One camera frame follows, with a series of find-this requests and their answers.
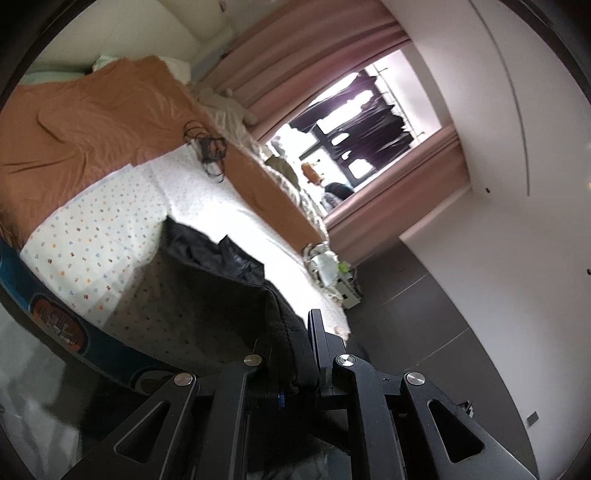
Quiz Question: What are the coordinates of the small white nightstand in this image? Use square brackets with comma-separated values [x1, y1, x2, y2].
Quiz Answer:
[335, 265, 363, 310]

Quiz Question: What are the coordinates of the pile of pale clothes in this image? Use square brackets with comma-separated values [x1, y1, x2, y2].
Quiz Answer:
[302, 242, 345, 296]

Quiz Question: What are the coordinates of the white dotted bed sheet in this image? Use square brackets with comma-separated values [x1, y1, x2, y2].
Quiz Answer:
[21, 148, 352, 374]

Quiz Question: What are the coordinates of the black device with cables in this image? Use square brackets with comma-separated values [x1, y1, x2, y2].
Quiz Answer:
[182, 120, 229, 183]

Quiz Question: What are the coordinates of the long dark hanging garment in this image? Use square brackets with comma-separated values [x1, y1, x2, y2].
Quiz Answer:
[288, 104, 333, 139]

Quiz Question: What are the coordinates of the row of dark hanging clothes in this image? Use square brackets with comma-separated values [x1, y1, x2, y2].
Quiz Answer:
[323, 74, 414, 162]

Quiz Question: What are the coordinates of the window with dark frame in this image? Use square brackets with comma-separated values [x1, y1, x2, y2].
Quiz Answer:
[268, 62, 423, 195]

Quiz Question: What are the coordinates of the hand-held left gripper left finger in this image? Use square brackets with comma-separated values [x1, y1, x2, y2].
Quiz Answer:
[60, 339, 267, 480]

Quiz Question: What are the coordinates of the beige crumpled quilt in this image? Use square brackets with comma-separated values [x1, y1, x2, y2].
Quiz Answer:
[194, 85, 328, 241]

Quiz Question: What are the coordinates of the orange blanket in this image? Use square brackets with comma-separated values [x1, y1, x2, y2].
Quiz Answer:
[0, 55, 324, 252]

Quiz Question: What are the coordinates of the pink curtain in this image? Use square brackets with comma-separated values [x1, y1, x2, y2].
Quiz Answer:
[217, 0, 411, 144]
[323, 124, 476, 264]

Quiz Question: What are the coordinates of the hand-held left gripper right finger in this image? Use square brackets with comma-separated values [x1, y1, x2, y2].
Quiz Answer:
[307, 309, 539, 480]

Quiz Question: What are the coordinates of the orange plush toy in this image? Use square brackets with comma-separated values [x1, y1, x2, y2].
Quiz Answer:
[300, 161, 324, 185]

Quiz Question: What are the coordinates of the black button jacket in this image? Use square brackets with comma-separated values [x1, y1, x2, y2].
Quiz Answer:
[164, 216, 319, 393]

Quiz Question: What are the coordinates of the dark round cushion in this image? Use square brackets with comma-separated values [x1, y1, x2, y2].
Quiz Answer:
[323, 182, 354, 204]

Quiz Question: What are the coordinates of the white pillow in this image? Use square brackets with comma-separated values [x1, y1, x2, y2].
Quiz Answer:
[159, 55, 192, 84]

